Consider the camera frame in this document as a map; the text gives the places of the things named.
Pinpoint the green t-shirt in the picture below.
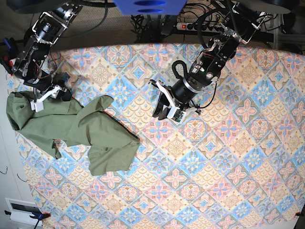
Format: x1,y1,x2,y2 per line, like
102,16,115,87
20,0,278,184
6,91,140,176

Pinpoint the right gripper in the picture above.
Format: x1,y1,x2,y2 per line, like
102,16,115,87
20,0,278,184
23,73,72,104

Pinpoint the white floor outlet box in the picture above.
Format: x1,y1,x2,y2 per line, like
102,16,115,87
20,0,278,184
4,198,40,226

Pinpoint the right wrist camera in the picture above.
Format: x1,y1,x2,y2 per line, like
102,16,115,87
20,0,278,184
30,100,44,112

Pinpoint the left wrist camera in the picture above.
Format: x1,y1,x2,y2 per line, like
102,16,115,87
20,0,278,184
166,107,186,123

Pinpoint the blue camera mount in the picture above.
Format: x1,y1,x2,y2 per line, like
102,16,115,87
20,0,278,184
113,0,187,15

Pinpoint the patterned tablecloth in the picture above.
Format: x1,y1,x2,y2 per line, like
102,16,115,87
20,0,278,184
16,44,305,229

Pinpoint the white power strip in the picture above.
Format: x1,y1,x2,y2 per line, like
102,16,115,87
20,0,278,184
176,21,221,33

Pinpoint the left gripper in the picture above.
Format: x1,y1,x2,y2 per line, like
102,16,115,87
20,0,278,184
149,77,211,120

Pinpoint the lower left table clamp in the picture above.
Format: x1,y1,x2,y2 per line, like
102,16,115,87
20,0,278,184
4,210,51,221

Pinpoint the table clamp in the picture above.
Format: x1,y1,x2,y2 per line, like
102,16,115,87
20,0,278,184
0,38,17,75
295,212,304,217
4,210,51,221

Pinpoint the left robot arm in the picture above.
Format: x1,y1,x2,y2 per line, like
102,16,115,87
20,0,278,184
150,1,270,123

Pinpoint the upper left table clamp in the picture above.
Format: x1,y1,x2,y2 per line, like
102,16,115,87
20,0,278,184
0,38,17,75

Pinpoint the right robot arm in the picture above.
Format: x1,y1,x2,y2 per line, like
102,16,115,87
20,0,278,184
11,2,82,103

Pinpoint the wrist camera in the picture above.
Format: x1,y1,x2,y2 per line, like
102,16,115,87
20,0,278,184
166,107,186,123
30,100,44,112

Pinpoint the lower right table clamp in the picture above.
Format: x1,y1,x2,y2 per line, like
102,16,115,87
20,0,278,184
295,212,304,217

